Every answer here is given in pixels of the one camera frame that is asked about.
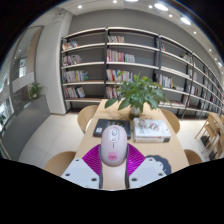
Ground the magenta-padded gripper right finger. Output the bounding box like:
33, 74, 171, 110
125, 143, 167, 189

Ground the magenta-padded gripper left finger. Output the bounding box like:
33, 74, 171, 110
61, 144, 104, 190

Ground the pink white computer mouse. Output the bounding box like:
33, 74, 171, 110
99, 125, 129, 167

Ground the round-backed wooden chair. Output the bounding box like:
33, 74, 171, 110
43, 150, 77, 178
183, 148, 204, 166
159, 108, 181, 134
77, 104, 100, 134

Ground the white book with dark spine end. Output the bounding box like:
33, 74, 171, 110
133, 136, 172, 144

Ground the white book with picture cover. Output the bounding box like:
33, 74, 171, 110
132, 117, 172, 140

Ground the black book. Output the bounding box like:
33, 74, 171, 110
92, 118, 132, 139

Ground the light wooden slatted chairs group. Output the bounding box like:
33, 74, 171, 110
194, 112, 224, 160

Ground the green potted plant white pot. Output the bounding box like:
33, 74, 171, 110
104, 71, 169, 118

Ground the green floor plant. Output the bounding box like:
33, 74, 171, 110
28, 82, 44, 101

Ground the grey shelf unit with books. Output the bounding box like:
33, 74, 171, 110
60, 26, 224, 121

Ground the ceiling lights group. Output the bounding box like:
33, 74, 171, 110
76, 0, 224, 68

